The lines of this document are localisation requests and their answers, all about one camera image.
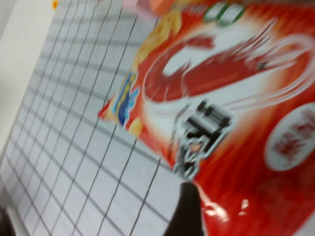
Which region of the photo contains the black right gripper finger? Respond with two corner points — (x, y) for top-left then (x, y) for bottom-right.
(164, 182), (206, 236)

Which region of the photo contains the red prawn cracker bag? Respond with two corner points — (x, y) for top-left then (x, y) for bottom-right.
(97, 0), (315, 236)

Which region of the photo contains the white black-grid table mat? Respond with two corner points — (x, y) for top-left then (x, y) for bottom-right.
(0, 0), (183, 236)

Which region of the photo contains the orange foam cube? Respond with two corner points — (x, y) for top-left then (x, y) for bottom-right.
(147, 0), (177, 14)

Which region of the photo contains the light pink foam cube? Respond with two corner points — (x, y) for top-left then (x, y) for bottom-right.
(123, 0), (148, 12)

